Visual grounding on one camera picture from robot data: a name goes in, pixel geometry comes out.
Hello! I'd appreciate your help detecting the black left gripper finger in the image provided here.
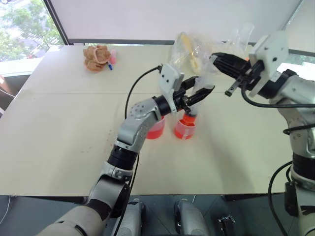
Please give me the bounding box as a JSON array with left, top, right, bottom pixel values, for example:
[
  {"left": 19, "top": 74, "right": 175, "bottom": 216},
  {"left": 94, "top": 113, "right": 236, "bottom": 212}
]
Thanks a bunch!
[
  {"left": 189, "top": 86, "right": 216, "bottom": 107},
  {"left": 181, "top": 76, "right": 200, "bottom": 92}
]

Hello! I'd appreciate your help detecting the clear bag with yellow contents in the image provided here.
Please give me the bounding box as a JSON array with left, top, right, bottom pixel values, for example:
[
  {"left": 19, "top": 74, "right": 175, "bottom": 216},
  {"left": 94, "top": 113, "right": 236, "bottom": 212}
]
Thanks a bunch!
[{"left": 168, "top": 31, "right": 223, "bottom": 75}]

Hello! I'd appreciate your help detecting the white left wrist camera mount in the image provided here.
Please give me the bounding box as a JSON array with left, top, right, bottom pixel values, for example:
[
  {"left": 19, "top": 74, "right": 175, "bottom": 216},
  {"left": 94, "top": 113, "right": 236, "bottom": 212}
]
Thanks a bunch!
[{"left": 157, "top": 63, "right": 185, "bottom": 114}]

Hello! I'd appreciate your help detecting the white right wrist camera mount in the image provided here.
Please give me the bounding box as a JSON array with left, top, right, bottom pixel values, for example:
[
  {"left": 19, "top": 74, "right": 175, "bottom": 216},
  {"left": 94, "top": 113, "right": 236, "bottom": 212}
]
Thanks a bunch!
[{"left": 248, "top": 30, "right": 289, "bottom": 98}]

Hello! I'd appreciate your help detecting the brown lumpy toy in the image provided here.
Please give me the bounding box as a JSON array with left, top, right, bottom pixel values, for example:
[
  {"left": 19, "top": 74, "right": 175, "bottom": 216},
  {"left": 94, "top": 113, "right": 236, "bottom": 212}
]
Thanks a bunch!
[{"left": 83, "top": 45, "right": 111, "bottom": 73}]

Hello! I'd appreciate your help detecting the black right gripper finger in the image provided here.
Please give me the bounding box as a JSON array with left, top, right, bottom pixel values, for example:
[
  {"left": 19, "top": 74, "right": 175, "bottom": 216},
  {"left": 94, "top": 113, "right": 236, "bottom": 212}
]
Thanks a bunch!
[
  {"left": 212, "top": 52, "right": 251, "bottom": 70},
  {"left": 212, "top": 59, "right": 248, "bottom": 81}
]

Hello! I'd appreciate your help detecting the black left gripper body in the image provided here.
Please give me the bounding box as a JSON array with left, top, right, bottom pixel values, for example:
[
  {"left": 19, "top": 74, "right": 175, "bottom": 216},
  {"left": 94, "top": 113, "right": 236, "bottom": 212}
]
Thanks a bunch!
[{"left": 173, "top": 89, "right": 193, "bottom": 112}]

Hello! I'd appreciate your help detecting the small pink toy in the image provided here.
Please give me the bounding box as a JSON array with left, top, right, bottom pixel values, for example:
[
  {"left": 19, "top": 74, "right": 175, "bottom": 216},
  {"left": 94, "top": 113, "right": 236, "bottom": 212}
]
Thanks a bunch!
[{"left": 109, "top": 48, "right": 118, "bottom": 65}]

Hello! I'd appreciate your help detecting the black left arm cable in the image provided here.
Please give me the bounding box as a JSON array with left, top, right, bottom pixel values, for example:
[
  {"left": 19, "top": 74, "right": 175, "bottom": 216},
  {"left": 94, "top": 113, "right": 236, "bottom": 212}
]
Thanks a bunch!
[{"left": 114, "top": 65, "right": 163, "bottom": 236}]

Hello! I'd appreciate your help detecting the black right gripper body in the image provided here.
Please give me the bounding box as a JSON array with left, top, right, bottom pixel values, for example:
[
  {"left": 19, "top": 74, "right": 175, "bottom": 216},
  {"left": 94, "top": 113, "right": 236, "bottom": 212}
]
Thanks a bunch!
[{"left": 224, "top": 60, "right": 266, "bottom": 97}]

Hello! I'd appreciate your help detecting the black window frame post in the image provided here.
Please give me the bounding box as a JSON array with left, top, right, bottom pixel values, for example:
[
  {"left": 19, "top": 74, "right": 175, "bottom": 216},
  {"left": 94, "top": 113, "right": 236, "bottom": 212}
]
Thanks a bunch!
[{"left": 43, "top": 0, "right": 74, "bottom": 46}]

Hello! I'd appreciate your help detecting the cup of red liquid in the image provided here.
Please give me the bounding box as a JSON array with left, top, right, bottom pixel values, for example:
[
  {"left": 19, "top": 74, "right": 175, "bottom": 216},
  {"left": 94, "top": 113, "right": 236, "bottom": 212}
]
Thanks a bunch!
[
  {"left": 174, "top": 112, "right": 198, "bottom": 140},
  {"left": 146, "top": 115, "right": 166, "bottom": 140}
]

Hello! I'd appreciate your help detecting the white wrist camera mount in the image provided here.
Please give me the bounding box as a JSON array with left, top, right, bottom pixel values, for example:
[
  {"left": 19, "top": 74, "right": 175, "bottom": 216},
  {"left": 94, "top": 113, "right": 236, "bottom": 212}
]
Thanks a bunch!
[
  {"left": 157, "top": 63, "right": 185, "bottom": 114},
  {"left": 248, "top": 30, "right": 289, "bottom": 98}
]

